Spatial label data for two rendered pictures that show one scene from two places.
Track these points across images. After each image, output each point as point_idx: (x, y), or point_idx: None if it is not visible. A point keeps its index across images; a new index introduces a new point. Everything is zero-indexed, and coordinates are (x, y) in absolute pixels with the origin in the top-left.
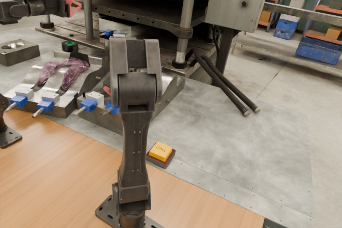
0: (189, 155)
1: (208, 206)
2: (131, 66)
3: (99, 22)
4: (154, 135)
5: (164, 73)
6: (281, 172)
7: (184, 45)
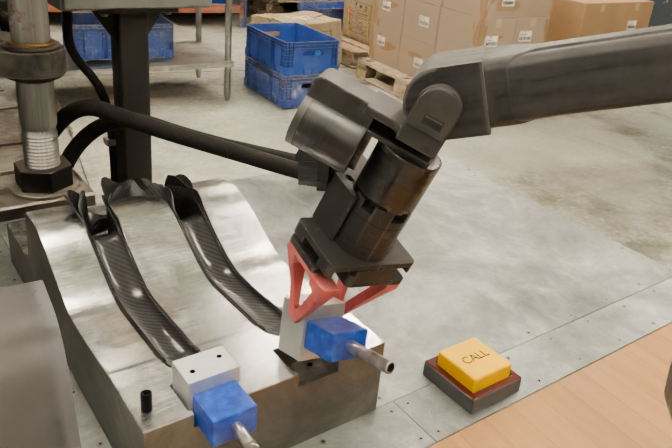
0: (484, 334)
1: (647, 374)
2: None
3: None
4: None
5: (200, 192)
6: (570, 249)
7: (53, 103)
